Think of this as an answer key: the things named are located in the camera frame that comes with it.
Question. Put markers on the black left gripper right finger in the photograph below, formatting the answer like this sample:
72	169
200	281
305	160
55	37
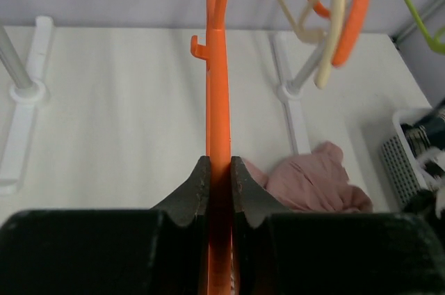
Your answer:
278	251

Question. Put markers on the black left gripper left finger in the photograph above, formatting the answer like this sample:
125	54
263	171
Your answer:
160	250

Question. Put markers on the pink pleated skirt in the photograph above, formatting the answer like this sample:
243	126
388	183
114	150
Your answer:
313	182

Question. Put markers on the orange plastic hanger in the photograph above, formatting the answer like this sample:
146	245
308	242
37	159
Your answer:
218	146

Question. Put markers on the navy plaid skirt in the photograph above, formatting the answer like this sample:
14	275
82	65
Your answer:
425	138

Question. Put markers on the green plastic hanger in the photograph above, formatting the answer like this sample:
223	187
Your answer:
433	41

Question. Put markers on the white clothes rack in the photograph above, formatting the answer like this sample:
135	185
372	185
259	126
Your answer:
28	91

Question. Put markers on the white laundry basket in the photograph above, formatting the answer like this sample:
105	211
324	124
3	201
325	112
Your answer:
400	164

